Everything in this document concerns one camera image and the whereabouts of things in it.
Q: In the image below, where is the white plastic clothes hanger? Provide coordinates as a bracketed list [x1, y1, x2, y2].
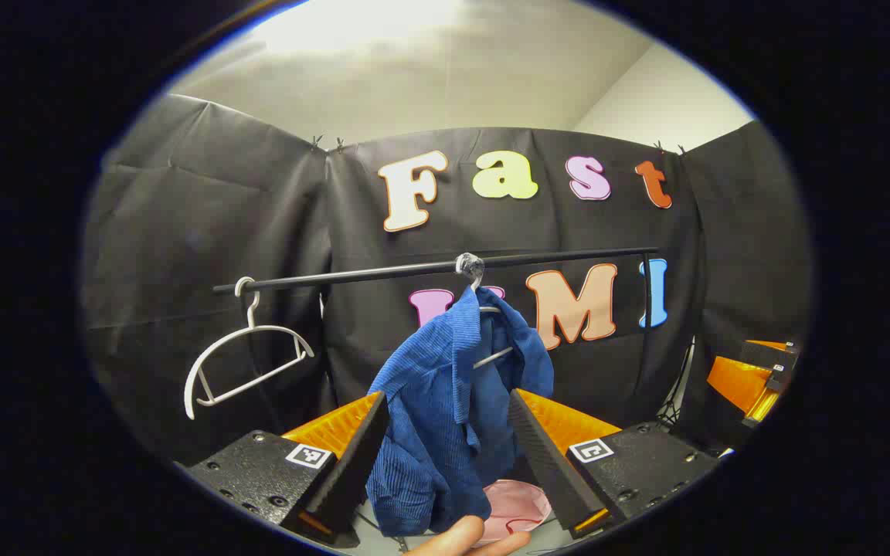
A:
[457, 270, 515, 370]

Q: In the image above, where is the black tripod stand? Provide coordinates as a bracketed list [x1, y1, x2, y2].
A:
[655, 336, 697, 429]

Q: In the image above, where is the blue corduroy shirt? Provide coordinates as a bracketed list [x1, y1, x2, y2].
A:
[366, 286, 555, 537]

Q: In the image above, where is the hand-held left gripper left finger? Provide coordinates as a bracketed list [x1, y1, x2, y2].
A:
[182, 391, 392, 551]

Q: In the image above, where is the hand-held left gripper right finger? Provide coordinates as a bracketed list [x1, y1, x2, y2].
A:
[507, 388, 722, 540]

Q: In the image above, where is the black clothes rail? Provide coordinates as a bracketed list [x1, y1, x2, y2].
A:
[213, 247, 658, 295]

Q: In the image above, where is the empty white plastic hanger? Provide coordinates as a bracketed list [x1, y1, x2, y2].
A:
[184, 276, 316, 422]

